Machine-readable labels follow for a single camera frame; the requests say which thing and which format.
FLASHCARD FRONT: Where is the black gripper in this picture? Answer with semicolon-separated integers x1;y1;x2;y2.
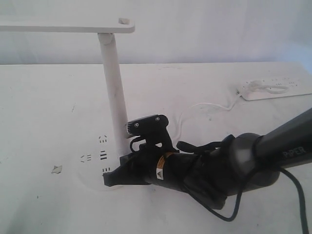
103;136;198;192

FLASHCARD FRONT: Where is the white desk lamp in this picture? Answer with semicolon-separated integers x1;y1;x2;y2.
0;18;135;191

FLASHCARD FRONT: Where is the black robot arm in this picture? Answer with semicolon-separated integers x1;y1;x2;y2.
103;110;312;210

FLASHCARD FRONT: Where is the torn paper scrap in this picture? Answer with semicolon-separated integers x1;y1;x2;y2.
51;165;62;174

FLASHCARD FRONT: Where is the white power strip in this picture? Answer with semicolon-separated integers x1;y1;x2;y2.
236;76;312;101

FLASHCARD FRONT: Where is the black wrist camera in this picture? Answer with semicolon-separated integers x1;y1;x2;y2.
126;115;170;140

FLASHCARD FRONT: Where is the white power cable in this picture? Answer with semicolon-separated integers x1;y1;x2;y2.
175;80;288;142

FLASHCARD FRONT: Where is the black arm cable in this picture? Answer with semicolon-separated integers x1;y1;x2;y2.
180;168;307;234

